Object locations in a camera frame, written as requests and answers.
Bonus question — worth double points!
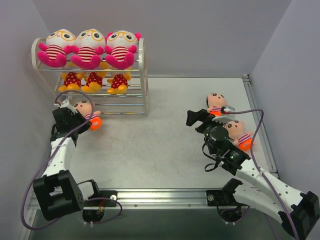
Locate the peach boy plush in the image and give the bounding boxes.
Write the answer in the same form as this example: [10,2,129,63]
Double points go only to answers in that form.
[223,120,255,151]
[73,100,103,131]
[206,93,227,117]

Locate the yellow bear plush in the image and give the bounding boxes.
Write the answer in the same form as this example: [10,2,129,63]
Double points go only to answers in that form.
[107,70,131,95]
[58,62,87,92]
[81,62,109,93]

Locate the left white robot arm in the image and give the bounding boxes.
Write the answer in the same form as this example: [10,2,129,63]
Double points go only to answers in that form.
[32,107,101,221]

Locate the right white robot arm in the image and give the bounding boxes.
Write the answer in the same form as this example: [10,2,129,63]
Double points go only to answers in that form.
[186,106,320,240]

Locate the cream two-tier shelf rack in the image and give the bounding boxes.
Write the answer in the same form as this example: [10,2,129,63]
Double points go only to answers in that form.
[31,38,149,116]

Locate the pink plush with glasses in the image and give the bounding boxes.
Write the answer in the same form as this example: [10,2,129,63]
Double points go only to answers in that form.
[37,28,76,68]

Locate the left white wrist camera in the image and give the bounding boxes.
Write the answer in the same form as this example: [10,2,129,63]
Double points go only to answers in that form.
[53,99,76,112]

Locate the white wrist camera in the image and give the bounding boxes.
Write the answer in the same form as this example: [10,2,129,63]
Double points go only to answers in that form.
[212,106,235,125]
[53,99,76,112]

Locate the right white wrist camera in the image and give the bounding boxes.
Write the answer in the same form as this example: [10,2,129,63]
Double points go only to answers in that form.
[212,106,235,125]

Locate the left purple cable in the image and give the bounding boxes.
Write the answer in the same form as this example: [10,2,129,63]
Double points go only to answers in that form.
[20,90,123,231]

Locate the purple cable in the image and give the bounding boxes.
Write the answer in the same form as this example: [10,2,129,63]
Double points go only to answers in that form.
[228,109,300,240]
[20,90,123,231]

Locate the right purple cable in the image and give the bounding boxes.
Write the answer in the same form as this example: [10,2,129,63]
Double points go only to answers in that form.
[228,109,300,240]

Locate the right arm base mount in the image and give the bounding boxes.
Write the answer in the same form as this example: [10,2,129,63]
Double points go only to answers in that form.
[206,178,243,207]

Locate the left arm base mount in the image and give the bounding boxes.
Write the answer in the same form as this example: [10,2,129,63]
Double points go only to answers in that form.
[78,179,118,207]

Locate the aluminium front rail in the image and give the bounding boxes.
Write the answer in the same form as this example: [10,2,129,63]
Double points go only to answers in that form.
[27,188,298,210]

